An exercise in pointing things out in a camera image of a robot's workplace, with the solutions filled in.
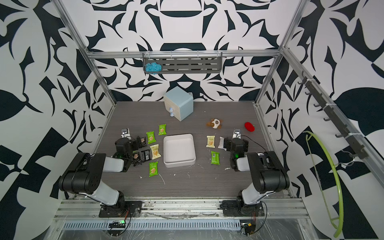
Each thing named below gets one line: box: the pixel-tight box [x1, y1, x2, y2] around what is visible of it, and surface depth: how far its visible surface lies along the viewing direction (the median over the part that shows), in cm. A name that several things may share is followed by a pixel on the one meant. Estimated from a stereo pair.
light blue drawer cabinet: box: [163, 86, 194, 122], surface depth 105 cm
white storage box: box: [163, 133, 196, 168], surface depth 94 cm
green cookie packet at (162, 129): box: [158, 124, 167, 135], surface depth 104 cm
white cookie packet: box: [217, 136, 227, 151], surface depth 98 cm
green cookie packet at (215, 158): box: [210, 151, 220, 165], surface depth 92 cm
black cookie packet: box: [141, 150, 150, 161], surface depth 93 cm
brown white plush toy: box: [206, 118, 223, 130], surface depth 107 cm
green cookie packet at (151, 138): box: [146, 131, 157, 145], surface depth 101 cm
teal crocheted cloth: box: [145, 62, 162, 75], surface depth 93 cm
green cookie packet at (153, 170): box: [149, 161, 159, 178], surface depth 88 cm
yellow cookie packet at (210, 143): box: [206, 135, 216, 148], surface depth 99 cm
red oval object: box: [244, 122, 256, 132], surface depth 107 cm
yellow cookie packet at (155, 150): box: [149, 144, 162, 160], surface depth 95 cm
